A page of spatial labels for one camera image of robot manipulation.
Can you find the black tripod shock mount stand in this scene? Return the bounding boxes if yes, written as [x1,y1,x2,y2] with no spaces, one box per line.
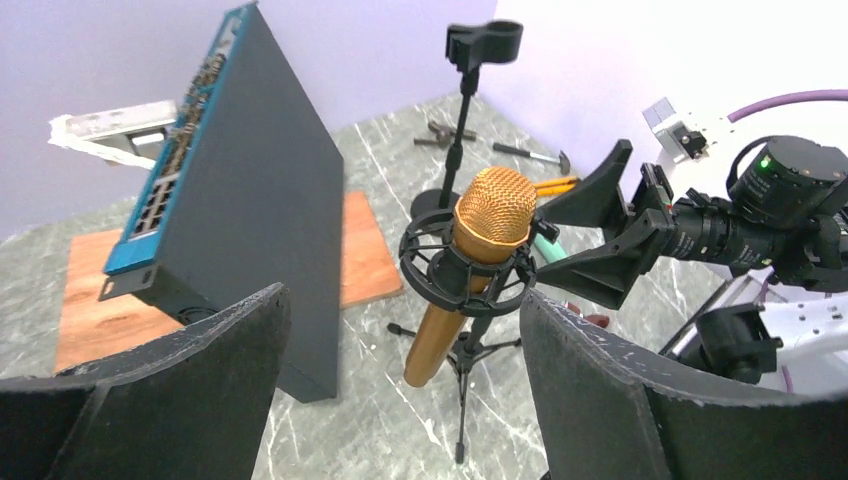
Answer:
[399,209,558,464]

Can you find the teal green microphone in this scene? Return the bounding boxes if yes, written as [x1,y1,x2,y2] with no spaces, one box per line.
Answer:
[533,235,567,264]

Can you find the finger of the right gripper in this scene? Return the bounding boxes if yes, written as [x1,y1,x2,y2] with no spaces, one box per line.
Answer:
[537,227,656,310]
[536,139,633,232]

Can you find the small black handled hammer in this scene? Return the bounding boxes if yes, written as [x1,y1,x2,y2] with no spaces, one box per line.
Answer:
[492,142,571,176]

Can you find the blue network switch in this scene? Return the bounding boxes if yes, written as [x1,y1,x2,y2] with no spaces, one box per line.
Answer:
[100,2,344,403]

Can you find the yellow utility knife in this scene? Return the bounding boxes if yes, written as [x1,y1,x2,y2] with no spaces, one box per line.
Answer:
[533,176,581,197]

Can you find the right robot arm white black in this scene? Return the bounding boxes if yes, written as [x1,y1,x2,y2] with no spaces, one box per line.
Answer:
[537,135,847,393]

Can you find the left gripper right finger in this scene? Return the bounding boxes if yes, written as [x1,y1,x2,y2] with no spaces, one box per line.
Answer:
[520,291,847,479]

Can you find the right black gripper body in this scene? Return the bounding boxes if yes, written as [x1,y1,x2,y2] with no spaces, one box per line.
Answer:
[625,163,676,265]

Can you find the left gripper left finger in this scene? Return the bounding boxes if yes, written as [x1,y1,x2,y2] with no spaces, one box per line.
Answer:
[1,284,291,479]

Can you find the gold microphone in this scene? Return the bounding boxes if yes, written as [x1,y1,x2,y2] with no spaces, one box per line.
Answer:
[404,166,537,388]

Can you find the wooden board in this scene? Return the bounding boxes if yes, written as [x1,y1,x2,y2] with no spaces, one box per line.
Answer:
[52,190,407,376]

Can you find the white metal bracket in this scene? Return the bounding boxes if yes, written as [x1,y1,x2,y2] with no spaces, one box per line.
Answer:
[48,100,177,170]

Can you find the black round base mic stand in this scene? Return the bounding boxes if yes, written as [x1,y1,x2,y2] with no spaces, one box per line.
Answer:
[410,20,524,219]

